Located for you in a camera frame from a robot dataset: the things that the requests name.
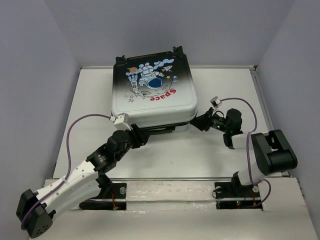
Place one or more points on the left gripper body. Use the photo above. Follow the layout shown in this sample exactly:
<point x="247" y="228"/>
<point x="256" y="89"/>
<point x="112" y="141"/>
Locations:
<point x="133" y="141"/>

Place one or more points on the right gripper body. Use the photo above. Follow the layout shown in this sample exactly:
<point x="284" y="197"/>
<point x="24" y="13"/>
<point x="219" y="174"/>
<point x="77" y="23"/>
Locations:
<point x="211" y="119"/>

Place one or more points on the black and white suitcase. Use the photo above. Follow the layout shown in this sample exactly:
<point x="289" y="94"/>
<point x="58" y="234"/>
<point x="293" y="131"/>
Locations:
<point x="155" y="90"/>

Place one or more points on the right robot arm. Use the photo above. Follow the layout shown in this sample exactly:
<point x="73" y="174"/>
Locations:
<point x="267" y="153"/>

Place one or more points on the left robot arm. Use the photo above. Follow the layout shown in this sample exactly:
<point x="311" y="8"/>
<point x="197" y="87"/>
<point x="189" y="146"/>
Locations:
<point x="38" y="209"/>

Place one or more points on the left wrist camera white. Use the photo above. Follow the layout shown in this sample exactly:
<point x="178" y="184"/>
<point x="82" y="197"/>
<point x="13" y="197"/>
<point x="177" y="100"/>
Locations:
<point x="120" y="122"/>

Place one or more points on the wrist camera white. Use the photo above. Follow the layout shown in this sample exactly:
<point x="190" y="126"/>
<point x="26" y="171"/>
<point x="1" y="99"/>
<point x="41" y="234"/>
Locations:
<point x="216" y="103"/>
<point x="120" y="122"/>

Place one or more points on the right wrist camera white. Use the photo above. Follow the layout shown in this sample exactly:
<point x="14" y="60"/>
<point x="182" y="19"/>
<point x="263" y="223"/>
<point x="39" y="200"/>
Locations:
<point x="216" y="103"/>

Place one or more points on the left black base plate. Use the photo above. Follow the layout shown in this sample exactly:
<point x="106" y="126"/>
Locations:
<point x="111" y="199"/>

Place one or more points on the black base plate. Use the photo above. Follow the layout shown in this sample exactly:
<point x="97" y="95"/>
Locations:
<point x="111" y="199"/>
<point x="229" y="198"/>

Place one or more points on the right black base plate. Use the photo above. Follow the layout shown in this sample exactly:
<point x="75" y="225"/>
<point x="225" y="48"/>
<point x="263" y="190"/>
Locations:
<point x="229" y="198"/>

